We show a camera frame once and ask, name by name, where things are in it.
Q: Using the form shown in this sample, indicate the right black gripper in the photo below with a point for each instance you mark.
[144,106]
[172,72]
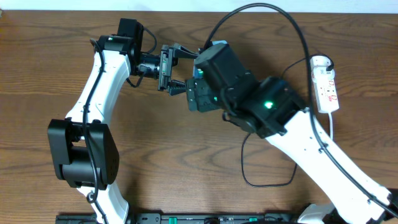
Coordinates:
[193,94]

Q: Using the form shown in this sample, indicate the white USB charger plug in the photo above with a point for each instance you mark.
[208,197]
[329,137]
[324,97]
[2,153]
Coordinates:
[322,68]

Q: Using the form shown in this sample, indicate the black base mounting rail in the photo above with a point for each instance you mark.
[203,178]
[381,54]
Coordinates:
[156,218]

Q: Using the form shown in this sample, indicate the white power strip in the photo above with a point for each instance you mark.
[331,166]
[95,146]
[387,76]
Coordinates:
[326,96]

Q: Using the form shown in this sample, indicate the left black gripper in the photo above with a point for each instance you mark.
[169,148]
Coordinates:
[165,68]

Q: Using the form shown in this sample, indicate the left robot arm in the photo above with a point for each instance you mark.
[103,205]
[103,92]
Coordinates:
[83,150]

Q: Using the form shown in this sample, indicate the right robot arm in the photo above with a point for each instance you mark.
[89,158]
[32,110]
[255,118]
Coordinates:
[275,112]

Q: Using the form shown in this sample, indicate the blue-screen Galaxy smartphone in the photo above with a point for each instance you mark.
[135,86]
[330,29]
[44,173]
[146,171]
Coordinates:
[197,73]

